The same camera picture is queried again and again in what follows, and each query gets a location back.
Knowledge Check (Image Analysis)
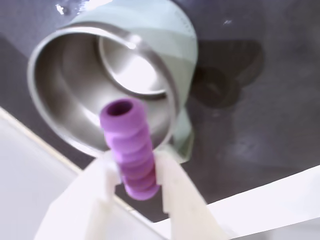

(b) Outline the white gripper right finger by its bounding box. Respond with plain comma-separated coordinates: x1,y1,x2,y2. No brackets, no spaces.
155,150,235,240

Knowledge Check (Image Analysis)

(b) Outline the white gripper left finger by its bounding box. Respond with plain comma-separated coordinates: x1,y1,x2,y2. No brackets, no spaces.
34,150,124,240

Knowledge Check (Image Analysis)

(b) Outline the purple ribbed pen grip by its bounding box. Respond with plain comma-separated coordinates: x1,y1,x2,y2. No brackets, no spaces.
99,98,161,202

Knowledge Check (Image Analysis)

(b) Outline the pale green steel-lined cup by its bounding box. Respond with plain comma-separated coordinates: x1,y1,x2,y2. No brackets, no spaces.
26,0,200,165

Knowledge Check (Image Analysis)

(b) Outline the glossy grey table mat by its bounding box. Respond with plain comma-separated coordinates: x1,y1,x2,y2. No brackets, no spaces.
0,0,320,224

